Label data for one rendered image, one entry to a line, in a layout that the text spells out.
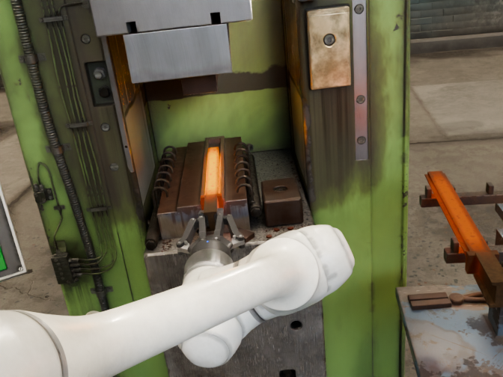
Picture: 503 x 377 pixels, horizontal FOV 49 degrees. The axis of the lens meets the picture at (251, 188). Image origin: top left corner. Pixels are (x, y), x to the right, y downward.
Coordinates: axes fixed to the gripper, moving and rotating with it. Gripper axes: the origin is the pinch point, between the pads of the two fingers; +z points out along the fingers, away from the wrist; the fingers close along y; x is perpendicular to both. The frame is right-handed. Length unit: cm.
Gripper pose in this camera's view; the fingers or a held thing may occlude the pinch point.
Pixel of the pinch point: (211, 211)
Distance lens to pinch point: 115.9
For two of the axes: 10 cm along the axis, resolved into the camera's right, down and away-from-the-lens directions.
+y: 9.9, -1.1, 0.0
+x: -1.0, -8.9, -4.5
